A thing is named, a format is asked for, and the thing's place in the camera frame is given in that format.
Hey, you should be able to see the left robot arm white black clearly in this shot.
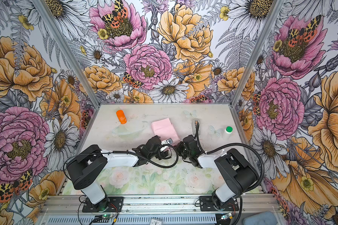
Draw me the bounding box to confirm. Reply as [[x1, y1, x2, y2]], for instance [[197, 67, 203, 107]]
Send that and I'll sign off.
[[63, 136, 173, 213]]

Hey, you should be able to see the purple wrapping paper sheet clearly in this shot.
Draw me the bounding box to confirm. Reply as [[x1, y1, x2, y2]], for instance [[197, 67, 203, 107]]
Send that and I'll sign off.
[[151, 118, 180, 146]]

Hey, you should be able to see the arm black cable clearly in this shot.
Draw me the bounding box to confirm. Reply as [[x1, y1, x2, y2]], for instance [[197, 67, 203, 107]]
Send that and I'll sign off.
[[63, 143, 179, 181], [194, 121, 265, 225]]

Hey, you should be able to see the orange tube bottle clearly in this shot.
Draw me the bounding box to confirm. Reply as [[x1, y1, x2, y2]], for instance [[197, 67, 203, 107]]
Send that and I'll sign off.
[[116, 110, 127, 124]]

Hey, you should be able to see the aluminium front rail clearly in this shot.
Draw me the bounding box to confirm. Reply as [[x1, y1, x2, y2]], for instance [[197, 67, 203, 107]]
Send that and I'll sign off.
[[39, 193, 280, 216]]

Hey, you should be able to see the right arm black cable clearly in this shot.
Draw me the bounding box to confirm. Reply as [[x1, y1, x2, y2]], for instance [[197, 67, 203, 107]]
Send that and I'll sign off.
[[194, 121, 265, 225]]

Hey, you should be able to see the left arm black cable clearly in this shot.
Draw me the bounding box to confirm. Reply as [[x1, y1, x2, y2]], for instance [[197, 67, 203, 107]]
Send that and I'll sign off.
[[63, 143, 179, 181]]

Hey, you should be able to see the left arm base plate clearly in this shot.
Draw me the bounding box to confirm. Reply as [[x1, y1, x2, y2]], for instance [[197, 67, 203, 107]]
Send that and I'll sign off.
[[82, 196, 124, 213]]

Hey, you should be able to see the white bottle green cap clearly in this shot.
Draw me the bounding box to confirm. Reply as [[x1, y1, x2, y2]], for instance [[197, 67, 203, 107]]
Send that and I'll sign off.
[[222, 126, 233, 139]]

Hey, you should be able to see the grey tape dispenser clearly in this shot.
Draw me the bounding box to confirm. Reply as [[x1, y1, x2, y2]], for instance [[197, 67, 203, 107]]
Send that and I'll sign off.
[[192, 119, 201, 136]]

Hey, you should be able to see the blue-grey cloth pad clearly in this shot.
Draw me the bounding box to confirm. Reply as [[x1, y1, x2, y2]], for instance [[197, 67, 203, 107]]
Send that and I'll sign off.
[[243, 212, 279, 225]]

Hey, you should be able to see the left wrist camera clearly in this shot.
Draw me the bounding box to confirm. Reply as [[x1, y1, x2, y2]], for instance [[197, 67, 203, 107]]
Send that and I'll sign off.
[[161, 138, 173, 145]]

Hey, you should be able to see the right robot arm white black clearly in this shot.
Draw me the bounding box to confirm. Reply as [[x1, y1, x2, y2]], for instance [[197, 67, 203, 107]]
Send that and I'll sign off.
[[175, 135, 264, 211]]

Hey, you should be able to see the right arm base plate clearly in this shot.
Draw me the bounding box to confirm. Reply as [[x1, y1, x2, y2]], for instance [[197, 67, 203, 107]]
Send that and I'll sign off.
[[199, 196, 239, 212]]

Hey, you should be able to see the white slotted cable duct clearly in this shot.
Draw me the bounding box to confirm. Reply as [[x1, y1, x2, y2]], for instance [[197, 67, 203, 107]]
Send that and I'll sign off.
[[40, 214, 217, 225]]

